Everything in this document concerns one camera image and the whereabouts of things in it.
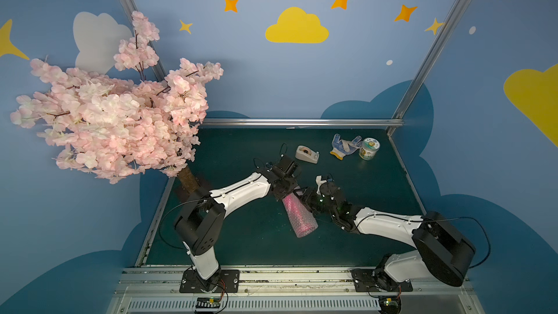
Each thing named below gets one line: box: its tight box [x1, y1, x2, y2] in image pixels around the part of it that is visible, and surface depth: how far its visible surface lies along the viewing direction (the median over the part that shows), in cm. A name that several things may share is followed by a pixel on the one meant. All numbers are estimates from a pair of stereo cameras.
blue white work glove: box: [329, 133, 363, 160], surface depth 117 cm
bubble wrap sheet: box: [281, 192, 319, 239], surface depth 82 cm
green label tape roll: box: [358, 137, 381, 161], surface depth 109 cm
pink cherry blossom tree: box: [10, 10, 224, 194], surface depth 59 cm
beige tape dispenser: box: [294, 145, 319, 165], surface depth 110 cm
